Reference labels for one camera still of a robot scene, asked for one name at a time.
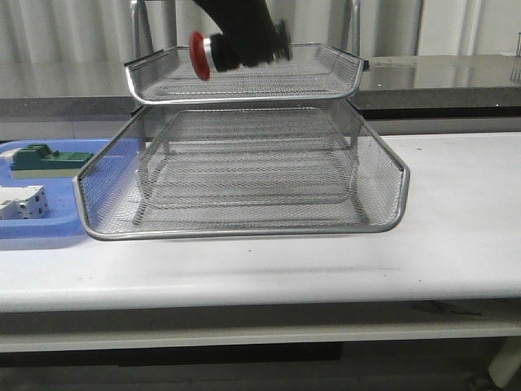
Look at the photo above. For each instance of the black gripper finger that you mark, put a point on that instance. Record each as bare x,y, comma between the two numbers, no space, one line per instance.
247,28

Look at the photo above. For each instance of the red emergency stop button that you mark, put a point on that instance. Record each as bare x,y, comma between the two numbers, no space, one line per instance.
209,55

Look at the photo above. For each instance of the silver mesh tray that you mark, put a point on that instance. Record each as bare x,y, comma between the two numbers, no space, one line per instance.
316,71
246,169

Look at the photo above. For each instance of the grey stone counter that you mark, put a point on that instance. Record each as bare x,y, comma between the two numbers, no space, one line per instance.
393,88

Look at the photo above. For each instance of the green terminal block module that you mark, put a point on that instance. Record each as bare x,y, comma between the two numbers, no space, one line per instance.
38,160

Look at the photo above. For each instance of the blue plastic tray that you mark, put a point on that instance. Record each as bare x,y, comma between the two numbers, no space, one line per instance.
40,228

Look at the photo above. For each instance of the white circuit breaker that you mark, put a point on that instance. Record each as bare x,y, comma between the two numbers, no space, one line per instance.
28,202

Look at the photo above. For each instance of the silver rack frame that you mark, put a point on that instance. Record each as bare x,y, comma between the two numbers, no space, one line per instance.
143,46

